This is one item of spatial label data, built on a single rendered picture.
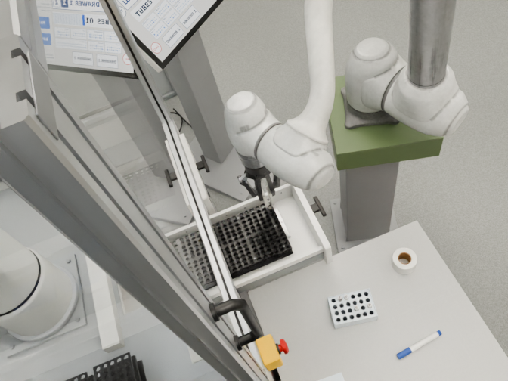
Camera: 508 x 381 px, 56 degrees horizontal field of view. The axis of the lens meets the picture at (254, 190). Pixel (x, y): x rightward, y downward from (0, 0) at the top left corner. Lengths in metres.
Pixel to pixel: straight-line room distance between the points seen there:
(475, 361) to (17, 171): 1.32
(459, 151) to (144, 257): 2.41
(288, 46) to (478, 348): 2.32
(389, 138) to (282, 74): 1.56
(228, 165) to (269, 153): 1.62
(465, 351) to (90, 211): 1.25
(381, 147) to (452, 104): 0.29
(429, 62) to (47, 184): 1.12
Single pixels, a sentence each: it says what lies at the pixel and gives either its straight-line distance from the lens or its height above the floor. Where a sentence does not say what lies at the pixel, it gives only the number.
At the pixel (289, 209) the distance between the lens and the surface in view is 1.54.
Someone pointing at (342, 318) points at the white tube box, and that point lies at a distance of 1.43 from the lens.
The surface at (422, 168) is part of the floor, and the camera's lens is 2.64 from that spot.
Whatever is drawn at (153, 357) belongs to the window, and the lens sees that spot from 0.71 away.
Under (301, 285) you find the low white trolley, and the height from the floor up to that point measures 0.76.
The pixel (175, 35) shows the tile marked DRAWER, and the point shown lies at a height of 1.00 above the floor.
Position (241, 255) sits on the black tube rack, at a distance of 1.42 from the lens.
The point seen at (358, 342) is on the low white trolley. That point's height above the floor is 0.76.
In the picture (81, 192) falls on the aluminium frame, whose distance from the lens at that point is 0.34.
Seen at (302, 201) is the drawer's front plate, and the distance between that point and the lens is 1.44.
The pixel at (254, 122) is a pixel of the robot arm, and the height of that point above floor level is 1.35.
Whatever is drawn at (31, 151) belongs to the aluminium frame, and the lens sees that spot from 0.31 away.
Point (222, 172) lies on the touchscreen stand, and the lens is 2.65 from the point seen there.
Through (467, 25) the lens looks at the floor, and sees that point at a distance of 3.40.
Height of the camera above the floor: 2.17
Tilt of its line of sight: 57 degrees down
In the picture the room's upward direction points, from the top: 18 degrees counter-clockwise
